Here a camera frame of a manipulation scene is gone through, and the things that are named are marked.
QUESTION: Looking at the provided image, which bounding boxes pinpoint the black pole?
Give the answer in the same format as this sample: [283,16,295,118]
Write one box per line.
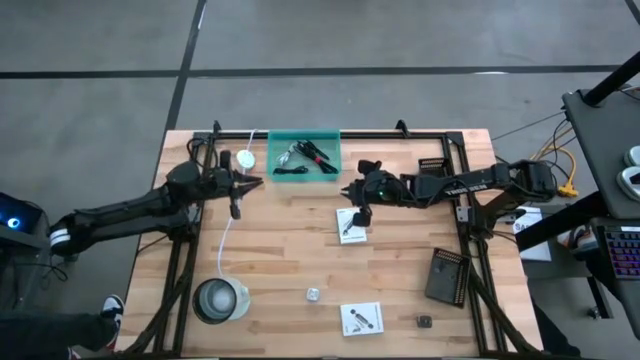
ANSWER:
[582,49,640,107]

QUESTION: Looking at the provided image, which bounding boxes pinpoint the white instruction booklet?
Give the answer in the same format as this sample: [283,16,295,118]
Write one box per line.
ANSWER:
[335,207,368,245]
[339,301,385,338]

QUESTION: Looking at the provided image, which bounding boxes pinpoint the black computer with blue light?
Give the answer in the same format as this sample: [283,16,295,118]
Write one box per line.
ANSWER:
[0,192,44,249]

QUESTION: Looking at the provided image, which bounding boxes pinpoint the yellow cable bundle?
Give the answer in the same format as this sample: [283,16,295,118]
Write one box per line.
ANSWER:
[532,127,580,197]

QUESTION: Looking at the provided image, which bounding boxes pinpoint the teal translucent plastic bin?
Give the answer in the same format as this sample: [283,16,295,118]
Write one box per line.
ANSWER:
[267,129,343,183]

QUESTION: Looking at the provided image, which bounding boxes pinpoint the person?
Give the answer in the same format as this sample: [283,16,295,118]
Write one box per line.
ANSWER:
[0,293,126,360]

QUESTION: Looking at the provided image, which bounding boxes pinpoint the black backlit keyboard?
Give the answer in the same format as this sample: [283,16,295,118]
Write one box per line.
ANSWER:
[597,224,640,281]

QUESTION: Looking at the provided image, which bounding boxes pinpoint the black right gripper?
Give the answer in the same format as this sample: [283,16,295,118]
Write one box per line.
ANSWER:
[340,159,404,229]

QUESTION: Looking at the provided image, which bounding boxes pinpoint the white charger cable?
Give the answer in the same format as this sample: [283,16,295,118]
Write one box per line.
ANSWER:
[217,128,258,281]

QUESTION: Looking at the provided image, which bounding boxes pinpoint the black plastic mesh basket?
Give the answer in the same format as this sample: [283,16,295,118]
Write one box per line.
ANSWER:
[417,156,450,177]
[424,246,472,308]

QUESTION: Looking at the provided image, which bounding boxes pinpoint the black side desk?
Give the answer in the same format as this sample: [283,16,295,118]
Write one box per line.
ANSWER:
[514,87,640,341]

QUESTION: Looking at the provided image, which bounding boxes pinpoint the white cylindrical cup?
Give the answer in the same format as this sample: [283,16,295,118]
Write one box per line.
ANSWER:
[192,277,252,325]

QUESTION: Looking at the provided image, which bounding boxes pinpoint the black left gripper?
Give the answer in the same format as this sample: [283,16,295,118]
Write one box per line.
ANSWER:
[202,148,265,221]

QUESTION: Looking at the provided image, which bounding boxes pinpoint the black aluminium table frame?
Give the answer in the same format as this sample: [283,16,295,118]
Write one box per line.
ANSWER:
[117,118,546,359]

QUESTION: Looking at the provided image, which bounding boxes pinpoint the white round charger puck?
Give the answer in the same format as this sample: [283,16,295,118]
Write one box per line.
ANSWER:
[235,149,257,171]

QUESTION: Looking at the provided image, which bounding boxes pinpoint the white paper sheet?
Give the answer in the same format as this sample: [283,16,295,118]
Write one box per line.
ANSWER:
[512,205,554,262]

